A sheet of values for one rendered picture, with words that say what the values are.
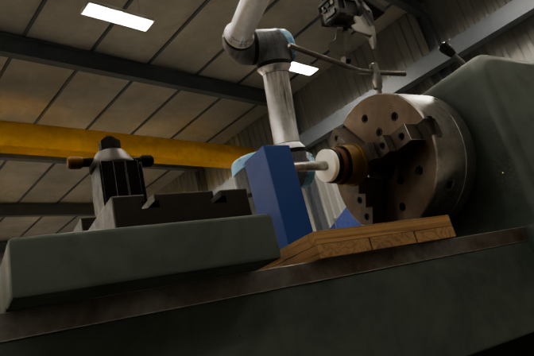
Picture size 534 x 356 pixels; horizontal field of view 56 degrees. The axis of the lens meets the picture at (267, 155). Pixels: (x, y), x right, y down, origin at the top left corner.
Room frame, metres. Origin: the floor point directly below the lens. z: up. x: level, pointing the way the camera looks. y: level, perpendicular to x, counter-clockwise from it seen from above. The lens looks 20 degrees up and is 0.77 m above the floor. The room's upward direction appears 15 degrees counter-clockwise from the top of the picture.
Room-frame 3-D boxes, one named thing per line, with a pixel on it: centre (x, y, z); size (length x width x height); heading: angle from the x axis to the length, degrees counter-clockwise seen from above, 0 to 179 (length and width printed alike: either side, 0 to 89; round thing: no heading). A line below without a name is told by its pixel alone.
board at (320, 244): (0.95, -0.06, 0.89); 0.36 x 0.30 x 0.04; 35
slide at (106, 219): (0.76, 0.23, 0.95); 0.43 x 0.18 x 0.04; 35
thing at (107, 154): (0.82, 0.27, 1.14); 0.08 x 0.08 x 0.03
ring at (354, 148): (1.02, -0.16, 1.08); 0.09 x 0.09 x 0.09; 35
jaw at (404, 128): (0.99, -0.27, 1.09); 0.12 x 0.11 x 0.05; 35
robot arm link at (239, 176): (1.50, 0.06, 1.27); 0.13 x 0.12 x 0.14; 112
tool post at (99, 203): (0.82, 0.26, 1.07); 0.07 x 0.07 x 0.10; 35
